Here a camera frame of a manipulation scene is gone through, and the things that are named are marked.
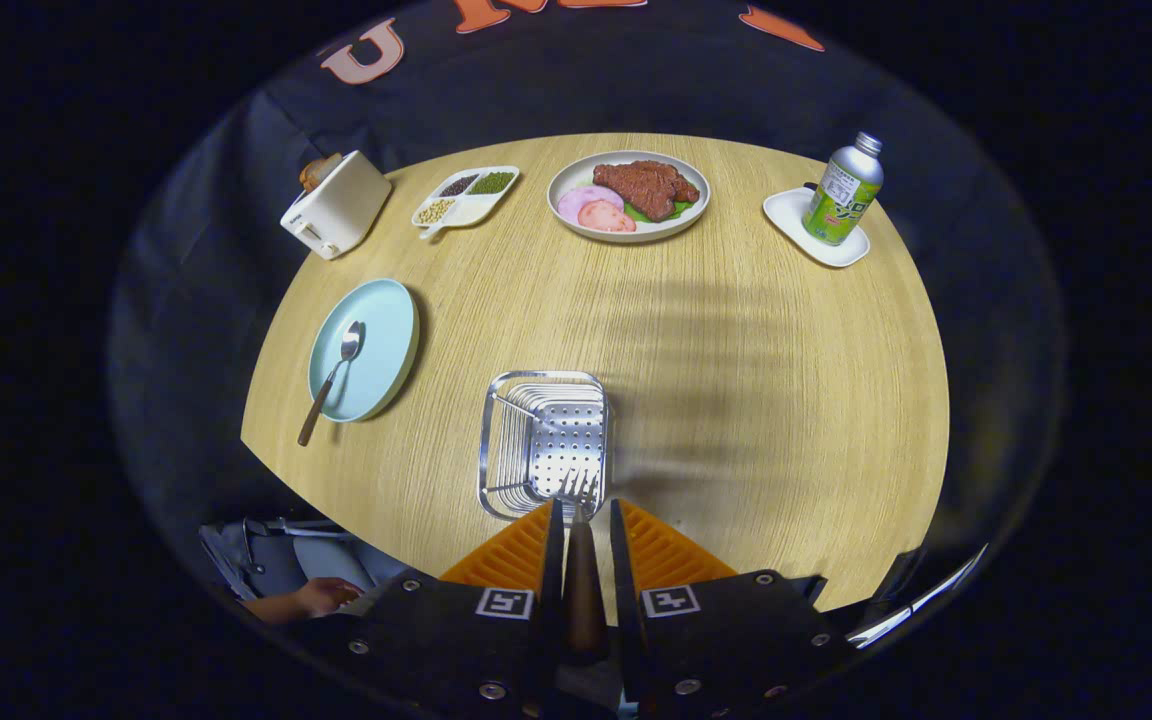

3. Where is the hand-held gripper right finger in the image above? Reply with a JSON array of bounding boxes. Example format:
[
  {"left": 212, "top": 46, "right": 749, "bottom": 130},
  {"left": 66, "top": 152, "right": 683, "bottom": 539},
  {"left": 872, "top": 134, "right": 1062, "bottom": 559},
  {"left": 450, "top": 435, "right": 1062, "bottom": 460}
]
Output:
[{"left": 610, "top": 498, "right": 859, "bottom": 720}]

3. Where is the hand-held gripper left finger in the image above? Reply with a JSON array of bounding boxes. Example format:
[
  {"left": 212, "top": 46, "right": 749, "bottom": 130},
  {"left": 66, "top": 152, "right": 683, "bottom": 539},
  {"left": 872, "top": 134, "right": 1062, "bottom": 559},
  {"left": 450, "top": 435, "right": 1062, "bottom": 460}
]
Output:
[{"left": 321, "top": 498, "right": 567, "bottom": 720}]

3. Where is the fork with wooden handle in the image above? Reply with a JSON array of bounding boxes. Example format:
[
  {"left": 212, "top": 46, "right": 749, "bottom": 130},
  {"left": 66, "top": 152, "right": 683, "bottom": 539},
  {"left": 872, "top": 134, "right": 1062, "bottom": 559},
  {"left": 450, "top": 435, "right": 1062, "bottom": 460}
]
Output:
[{"left": 556, "top": 468, "right": 611, "bottom": 666}]

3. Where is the spoon with wooden handle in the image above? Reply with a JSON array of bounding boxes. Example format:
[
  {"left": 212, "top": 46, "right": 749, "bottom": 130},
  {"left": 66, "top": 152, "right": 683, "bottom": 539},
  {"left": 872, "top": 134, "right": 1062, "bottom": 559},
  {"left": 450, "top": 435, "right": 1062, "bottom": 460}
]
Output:
[{"left": 297, "top": 320, "right": 365, "bottom": 448}]

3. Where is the person's grey clothing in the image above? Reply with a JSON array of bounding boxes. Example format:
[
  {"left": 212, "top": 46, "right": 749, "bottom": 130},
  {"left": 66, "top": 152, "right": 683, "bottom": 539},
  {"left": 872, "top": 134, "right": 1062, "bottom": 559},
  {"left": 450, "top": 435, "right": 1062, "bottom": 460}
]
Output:
[{"left": 199, "top": 517, "right": 409, "bottom": 601}]

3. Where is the light blue round plate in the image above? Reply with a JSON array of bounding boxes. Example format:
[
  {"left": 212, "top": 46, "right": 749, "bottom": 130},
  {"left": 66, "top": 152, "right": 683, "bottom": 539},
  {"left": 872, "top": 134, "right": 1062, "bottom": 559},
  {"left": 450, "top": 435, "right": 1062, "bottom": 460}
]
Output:
[{"left": 307, "top": 278, "right": 421, "bottom": 424}]

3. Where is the white square saucer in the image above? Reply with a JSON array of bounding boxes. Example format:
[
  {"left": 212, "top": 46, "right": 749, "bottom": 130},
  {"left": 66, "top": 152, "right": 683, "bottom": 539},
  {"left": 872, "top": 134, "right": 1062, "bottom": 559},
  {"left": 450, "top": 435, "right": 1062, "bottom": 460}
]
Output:
[{"left": 762, "top": 186, "right": 871, "bottom": 269}]

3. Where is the green lettuce leaf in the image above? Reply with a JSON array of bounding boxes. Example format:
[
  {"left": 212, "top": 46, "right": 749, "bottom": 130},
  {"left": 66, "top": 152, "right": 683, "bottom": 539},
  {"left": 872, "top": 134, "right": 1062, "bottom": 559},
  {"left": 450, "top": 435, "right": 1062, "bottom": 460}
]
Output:
[{"left": 624, "top": 198, "right": 694, "bottom": 224}]

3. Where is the white divided dish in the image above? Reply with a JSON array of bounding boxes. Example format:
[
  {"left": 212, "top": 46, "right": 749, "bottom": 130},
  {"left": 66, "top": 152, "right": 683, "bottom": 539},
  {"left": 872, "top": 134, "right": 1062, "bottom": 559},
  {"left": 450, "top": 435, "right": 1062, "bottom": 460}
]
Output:
[{"left": 410, "top": 165, "right": 521, "bottom": 241}]

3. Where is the white toaster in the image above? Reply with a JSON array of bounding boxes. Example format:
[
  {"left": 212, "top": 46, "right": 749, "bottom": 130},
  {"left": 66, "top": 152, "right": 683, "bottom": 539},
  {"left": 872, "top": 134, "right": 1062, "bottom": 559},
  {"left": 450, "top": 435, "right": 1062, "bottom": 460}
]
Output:
[{"left": 280, "top": 150, "right": 393, "bottom": 261}]

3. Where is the reddish ham slice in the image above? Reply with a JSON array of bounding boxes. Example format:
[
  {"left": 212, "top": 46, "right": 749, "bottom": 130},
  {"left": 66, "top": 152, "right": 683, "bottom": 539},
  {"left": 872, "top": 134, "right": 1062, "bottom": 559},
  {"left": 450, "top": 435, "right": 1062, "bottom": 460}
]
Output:
[{"left": 578, "top": 200, "right": 637, "bottom": 234}]

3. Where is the green and silver drink bottle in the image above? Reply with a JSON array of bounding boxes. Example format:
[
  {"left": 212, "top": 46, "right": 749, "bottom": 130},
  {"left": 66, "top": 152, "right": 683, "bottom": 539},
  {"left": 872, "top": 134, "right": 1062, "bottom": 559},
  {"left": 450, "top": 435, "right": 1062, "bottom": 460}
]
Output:
[{"left": 802, "top": 131, "right": 885, "bottom": 247}]

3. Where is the brown grilled steak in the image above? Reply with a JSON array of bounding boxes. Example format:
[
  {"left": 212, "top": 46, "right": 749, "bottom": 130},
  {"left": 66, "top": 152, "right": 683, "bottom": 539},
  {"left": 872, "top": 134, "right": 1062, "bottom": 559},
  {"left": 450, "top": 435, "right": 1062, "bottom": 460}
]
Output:
[{"left": 592, "top": 160, "right": 701, "bottom": 223}]

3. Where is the pale pink ham slice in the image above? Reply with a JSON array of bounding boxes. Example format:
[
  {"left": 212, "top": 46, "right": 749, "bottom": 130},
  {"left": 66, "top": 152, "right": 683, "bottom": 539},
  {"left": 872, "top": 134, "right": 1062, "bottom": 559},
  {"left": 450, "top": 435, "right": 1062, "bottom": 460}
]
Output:
[{"left": 558, "top": 186, "right": 625, "bottom": 226}]

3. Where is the round grey dinner plate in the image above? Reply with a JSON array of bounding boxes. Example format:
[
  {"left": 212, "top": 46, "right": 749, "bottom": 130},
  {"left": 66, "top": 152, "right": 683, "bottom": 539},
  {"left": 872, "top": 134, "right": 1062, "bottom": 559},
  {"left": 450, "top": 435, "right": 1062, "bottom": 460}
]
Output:
[{"left": 547, "top": 150, "right": 712, "bottom": 244}]

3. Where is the metal wire basket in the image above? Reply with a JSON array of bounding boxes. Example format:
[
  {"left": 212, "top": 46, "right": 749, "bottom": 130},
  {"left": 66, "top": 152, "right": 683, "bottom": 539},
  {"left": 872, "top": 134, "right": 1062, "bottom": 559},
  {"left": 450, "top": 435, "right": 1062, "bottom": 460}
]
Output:
[{"left": 477, "top": 370, "right": 615, "bottom": 523}]

